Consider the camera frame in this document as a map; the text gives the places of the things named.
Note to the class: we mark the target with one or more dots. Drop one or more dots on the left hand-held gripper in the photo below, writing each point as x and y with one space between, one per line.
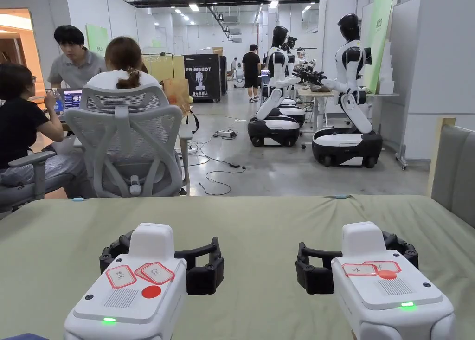
130 303

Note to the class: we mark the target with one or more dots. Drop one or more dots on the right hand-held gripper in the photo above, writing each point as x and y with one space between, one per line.
389 310

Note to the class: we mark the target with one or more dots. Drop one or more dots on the small blue sheet clip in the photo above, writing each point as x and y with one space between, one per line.
341 196
77 199

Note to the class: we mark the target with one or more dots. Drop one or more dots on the bed with pale green sheet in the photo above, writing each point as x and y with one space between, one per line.
256 221

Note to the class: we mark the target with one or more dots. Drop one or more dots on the white and black humanoid robot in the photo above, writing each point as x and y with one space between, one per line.
292 114
274 130
347 143

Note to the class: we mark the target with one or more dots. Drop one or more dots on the grey padded headboard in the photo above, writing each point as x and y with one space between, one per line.
454 162

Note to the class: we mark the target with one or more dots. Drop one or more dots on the white power strip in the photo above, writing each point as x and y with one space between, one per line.
225 134

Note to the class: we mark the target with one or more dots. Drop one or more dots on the black display crate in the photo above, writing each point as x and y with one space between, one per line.
202 76

